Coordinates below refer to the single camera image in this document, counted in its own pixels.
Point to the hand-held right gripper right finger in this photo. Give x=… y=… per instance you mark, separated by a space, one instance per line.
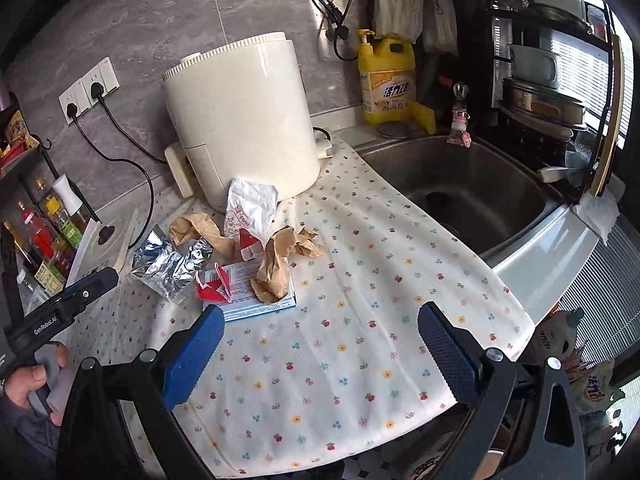
x=450 y=360

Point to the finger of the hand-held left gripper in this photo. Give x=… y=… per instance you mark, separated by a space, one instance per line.
x=97 y=282

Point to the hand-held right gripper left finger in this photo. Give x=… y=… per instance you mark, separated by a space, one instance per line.
x=195 y=355

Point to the blue white paper box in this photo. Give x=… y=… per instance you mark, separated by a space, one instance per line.
x=245 y=307

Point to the silver foil packet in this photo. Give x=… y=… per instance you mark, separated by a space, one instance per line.
x=165 y=267

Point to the red white wrapper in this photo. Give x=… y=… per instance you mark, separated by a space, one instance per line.
x=247 y=246
x=215 y=287

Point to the brown paper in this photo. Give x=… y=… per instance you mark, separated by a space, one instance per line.
x=192 y=227
x=277 y=260

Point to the white plastic bag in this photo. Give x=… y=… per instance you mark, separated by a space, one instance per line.
x=247 y=210

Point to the person's left forearm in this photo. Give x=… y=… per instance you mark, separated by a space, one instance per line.
x=22 y=440

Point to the person's left hand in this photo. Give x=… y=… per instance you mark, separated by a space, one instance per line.
x=25 y=384

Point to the white induction cooktop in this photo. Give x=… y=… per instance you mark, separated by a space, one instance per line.
x=115 y=242

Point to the row of condiment bottles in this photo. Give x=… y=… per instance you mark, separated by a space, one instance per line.
x=45 y=240

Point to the cartoon printed plastic bags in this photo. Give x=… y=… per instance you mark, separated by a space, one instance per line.
x=575 y=360

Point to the floral white tablecloth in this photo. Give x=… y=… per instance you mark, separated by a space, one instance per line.
x=325 y=350

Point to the red yellow seasoning packets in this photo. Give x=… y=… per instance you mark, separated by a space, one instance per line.
x=17 y=130

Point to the stainless steel sink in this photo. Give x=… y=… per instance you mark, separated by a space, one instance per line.
x=475 y=185

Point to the white dish cloth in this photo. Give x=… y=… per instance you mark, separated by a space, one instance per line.
x=597 y=215

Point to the white soap dish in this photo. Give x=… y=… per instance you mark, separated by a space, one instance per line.
x=550 y=174

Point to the cream air fryer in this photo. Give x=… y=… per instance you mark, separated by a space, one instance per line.
x=240 y=110

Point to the round metal sink strainer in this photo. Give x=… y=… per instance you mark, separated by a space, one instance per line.
x=395 y=131

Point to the faucet with pink ornament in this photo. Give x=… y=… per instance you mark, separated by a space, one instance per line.
x=460 y=120

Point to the yellow sponge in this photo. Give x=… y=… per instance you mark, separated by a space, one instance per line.
x=425 y=117

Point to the round steel pan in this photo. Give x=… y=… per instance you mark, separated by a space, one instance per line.
x=540 y=105

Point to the yellow detergent pump bottle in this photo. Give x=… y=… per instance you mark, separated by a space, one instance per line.
x=387 y=90

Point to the wooden cutting board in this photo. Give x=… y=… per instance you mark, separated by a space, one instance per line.
x=607 y=120

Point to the black dish rack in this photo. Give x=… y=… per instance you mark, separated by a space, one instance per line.
x=500 y=60

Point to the white enamel pot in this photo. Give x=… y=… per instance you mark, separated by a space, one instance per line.
x=535 y=65

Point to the hanging clear plastic bags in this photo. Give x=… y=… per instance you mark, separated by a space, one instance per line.
x=440 y=20

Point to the hanging white plastic bags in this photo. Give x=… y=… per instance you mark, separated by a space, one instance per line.
x=400 y=5

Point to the white wall socket strip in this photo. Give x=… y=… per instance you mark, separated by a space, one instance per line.
x=107 y=74

